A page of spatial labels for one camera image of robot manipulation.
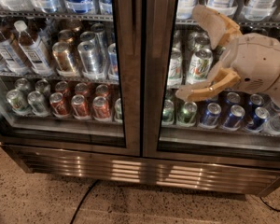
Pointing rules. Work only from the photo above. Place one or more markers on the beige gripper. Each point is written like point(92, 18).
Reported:
point(258, 63)

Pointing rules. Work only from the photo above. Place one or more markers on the fridge glass door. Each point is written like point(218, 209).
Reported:
point(113, 26)
point(178, 145)

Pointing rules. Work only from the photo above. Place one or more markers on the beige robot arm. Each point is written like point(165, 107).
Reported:
point(250, 63)

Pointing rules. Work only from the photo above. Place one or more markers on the steel fridge base grille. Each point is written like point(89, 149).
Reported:
point(177, 174)

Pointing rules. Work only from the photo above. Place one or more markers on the white green can centre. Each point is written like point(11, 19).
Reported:
point(199, 65)

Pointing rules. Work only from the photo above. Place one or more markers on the blue can lower left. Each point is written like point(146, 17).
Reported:
point(210, 116)

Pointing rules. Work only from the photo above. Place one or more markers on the blue can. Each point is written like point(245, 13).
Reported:
point(210, 116)
point(233, 118)

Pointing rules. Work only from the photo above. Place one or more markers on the blue can lower right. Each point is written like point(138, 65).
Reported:
point(233, 118)

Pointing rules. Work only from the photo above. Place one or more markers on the green can lower shelf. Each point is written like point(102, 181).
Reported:
point(186, 114)

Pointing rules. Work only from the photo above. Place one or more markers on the silver soda can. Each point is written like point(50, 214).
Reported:
point(92, 60)

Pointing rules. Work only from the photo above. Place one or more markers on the red soda can right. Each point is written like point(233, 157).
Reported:
point(101, 108)

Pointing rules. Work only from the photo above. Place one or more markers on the red soda can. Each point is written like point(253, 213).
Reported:
point(101, 108)
point(80, 106)
point(59, 105)

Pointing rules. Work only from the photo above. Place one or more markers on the red soda can middle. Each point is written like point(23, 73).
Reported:
point(80, 106)

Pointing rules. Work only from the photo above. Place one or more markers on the gold soda can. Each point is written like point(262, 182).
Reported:
point(65, 59)

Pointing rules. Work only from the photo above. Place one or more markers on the red soda can left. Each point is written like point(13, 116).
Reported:
point(59, 105)

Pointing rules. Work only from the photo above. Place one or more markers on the brown tea bottle right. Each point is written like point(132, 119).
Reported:
point(34, 48)

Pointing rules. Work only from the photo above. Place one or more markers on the brown tea bottle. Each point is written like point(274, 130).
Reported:
point(10, 50)
point(34, 48)

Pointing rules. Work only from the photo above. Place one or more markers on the green silver can left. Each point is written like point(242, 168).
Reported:
point(18, 102)

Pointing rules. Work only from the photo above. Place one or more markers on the brown tea bottle left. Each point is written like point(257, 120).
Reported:
point(10, 50)

